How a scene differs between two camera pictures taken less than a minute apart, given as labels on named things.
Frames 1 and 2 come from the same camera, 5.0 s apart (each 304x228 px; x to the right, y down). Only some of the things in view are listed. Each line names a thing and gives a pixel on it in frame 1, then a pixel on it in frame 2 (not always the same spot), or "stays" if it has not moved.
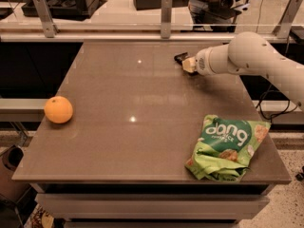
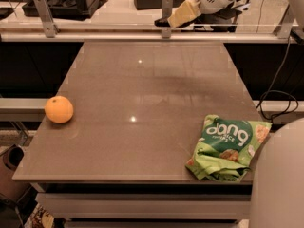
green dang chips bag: (224, 147) stays
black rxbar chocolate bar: (180, 60) to (161, 22)
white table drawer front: (152, 206) stays
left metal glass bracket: (49, 26) stays
